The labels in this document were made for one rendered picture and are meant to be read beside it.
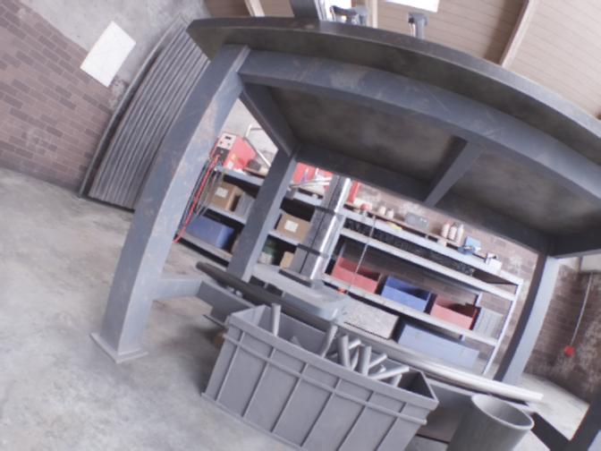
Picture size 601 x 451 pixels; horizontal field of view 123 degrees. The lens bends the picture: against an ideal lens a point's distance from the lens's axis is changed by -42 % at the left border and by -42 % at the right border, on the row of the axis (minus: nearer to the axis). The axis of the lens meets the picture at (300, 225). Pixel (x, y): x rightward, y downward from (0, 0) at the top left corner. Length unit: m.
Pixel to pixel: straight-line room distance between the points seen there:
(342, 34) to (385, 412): 0.76
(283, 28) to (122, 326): 0.76
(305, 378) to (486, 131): 0.61
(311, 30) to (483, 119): 0.39
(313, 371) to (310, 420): 0.12
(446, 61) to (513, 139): 0.20
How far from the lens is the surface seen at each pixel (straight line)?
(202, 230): 2.65
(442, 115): 0.58
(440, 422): 1.00
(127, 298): 0.69
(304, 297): 1.14
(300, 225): 2.28
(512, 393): 1.08
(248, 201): 2.47
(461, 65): 0.56
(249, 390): 0.66
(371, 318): 2.20
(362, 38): 0.58
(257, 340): 0.61
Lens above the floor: 0.44
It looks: 4 degrees up
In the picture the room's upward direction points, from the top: 22 degrees clockwise
